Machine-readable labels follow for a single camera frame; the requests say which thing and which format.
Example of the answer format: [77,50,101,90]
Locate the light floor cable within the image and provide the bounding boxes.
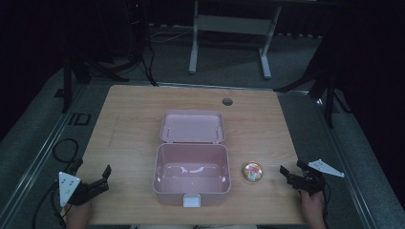
[148,28,194,44]

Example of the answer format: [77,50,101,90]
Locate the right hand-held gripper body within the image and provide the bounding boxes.
[288,158,346,197]

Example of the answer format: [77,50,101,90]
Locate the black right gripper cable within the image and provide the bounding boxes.
[320,180,332,229]

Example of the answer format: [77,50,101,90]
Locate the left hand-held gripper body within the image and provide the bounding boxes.
[57,171,103,208]

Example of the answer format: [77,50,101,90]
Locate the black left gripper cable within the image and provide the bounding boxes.
[31,181,69,229]

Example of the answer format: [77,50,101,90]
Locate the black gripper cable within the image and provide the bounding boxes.
[31,181,69,229]
[320,180,332,229]

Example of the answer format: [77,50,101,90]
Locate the black floor cables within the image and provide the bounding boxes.
[139,42,160,88]

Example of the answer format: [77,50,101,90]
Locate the looped black cable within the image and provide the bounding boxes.
[52,137,84,176]

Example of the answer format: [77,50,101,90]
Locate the person's right hand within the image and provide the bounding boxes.
[300,190,327,229]

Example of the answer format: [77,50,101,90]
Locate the dark equipment rack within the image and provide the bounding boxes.
[124,0,151,63]

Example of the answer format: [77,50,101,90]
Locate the white metal table frame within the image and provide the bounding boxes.
[188,0,283,80]

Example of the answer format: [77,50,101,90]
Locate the pink storage box with lid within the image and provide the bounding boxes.
[152,109,232,209]

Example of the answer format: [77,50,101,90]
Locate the person's left hand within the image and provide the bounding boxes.
[64,199,94,229]

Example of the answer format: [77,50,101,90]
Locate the black tripod stand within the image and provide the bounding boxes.
[272,60,352,129]
[61,47,130,115]

